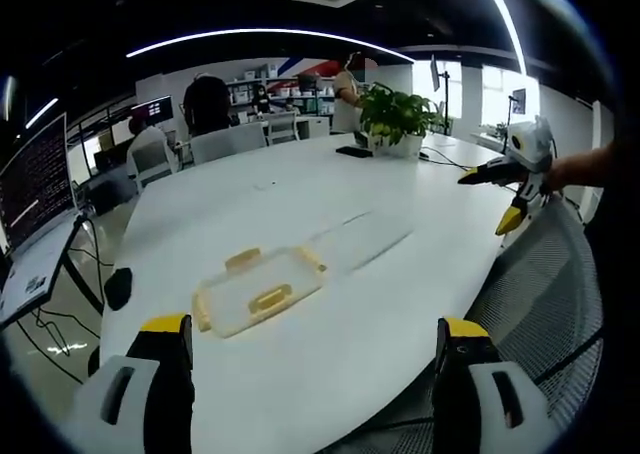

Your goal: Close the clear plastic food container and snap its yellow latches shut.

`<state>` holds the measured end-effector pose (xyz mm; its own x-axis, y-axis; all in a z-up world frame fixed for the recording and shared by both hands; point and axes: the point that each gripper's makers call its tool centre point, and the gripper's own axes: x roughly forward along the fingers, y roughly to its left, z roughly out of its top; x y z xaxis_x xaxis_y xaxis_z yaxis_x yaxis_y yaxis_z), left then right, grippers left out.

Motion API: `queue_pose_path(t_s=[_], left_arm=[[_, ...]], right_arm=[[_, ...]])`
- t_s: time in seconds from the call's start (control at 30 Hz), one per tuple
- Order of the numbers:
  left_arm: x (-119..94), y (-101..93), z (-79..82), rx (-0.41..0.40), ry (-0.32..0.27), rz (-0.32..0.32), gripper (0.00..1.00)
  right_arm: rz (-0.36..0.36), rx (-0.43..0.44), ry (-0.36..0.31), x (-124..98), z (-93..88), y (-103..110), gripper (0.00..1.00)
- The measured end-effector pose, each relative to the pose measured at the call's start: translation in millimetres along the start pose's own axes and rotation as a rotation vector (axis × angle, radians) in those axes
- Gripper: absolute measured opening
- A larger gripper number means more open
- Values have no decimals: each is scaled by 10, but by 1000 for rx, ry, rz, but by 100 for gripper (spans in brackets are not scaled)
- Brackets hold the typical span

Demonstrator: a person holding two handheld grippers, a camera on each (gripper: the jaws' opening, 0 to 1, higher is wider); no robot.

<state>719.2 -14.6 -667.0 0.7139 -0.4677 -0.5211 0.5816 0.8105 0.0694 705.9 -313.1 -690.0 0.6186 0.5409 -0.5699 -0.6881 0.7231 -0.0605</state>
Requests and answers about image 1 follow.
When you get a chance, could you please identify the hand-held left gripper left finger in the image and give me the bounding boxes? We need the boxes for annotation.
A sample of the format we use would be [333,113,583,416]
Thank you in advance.
[64,312,197,454]

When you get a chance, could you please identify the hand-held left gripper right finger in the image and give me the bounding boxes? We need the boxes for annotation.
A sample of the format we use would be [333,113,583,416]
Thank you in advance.
[431,316,562,454]

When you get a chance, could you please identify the clear box with plastic buckles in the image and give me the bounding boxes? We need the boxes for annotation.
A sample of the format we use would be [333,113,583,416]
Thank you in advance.
[191,245,332,340]

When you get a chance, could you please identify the grey mesh office chair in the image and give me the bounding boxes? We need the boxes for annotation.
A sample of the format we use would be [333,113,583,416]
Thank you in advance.
[344,197,605,454]

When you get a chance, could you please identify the monitor on tall stand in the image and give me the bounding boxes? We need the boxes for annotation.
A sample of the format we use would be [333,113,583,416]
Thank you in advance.
[428,54,452,136]

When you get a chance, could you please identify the green potted plant white pot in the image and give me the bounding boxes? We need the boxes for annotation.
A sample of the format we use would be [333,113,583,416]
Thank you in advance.
[357,80,447,158]

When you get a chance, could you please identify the straight ceiling light strip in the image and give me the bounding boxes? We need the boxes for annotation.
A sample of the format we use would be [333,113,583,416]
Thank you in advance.
[475,0,528,75]

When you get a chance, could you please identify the white side desk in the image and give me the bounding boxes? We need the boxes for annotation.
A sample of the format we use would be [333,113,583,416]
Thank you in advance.
[0,216,84,328]

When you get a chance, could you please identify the background storage shelf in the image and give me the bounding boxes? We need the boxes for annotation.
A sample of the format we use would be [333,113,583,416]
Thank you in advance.
[223,63,337,116]

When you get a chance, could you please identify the large computer monitor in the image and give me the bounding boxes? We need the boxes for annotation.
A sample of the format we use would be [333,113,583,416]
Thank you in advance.
[0,112,77,255]

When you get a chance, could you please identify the small background monitor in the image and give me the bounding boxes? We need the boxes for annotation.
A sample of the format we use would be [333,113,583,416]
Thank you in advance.
[129,95,175,125]

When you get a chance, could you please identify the curved ceiling light strip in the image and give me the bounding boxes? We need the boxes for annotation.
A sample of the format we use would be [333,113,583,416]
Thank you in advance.
[124,27,417,64]

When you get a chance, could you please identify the short ceiling light strip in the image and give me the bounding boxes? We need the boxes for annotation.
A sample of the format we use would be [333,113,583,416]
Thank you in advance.
[23,96,61,130]

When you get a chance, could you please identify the thin black table cable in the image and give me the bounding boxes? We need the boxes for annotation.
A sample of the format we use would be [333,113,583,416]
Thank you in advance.
[418,149,504,171]

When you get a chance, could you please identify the black floor cables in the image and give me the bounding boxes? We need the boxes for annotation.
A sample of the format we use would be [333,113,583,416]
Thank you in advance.
[19,213,109,358]

